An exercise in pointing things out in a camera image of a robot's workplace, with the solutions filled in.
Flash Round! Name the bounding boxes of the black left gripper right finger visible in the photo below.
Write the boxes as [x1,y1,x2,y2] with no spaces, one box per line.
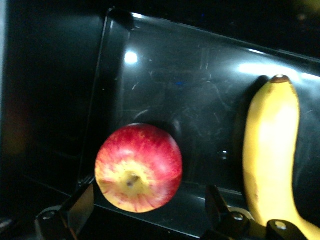
[202,184,308,240]

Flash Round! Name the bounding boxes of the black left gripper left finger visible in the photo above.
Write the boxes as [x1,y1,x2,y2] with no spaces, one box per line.
[34,183,95,240]

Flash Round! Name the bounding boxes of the red yellow apple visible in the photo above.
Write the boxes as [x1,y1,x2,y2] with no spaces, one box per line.
[94,122,183,214]

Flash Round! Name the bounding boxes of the yellow banana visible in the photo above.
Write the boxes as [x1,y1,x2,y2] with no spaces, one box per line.
[242,74,320,240]

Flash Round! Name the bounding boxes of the black rectangular plastic box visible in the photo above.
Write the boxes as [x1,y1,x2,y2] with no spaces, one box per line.
[6,6,320,240]

